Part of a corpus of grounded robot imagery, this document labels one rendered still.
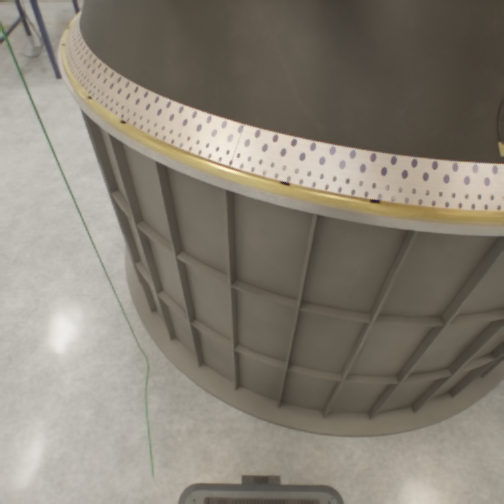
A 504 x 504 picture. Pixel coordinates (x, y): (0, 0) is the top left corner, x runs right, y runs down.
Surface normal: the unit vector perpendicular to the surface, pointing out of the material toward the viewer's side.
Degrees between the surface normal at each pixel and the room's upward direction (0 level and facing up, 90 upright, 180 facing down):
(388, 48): 62
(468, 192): 43
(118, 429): 0
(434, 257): 90
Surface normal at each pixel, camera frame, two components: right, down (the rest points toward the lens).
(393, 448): 0.01, -0.66
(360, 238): -0.20, 0.73
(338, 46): -0.27, 0.32
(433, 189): -0.07, 0.03
